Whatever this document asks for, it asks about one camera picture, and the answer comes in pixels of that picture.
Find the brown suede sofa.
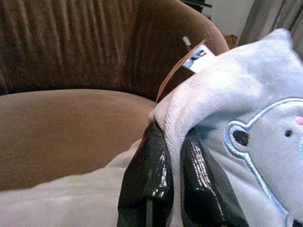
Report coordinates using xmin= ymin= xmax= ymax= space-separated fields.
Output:
xmin=0 ymin=0 xmax=230 ymax=192

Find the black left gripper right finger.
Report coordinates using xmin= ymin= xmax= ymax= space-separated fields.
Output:
xmin=180 ymin=128 xmax=250 ymax=227

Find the white paper tag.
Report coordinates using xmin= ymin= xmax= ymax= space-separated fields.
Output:
xmin=181 ymin=35 xmax=216 ymax=74

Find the grey-blue bear pillow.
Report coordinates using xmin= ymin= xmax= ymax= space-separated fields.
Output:
xmin=0 ymin=27 xmax=303 ymax=227

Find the grey curtain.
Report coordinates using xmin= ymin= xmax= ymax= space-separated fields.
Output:
xmin=237 ymin=0 xmax=303 ymax=60

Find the orange paper tag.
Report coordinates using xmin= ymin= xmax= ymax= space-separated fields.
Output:
xmin=155 ymin=39 xmax=206 ymax=103

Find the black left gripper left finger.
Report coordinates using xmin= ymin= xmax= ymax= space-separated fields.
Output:
xmin=116 ymin=121 xmax=175 ymax=227

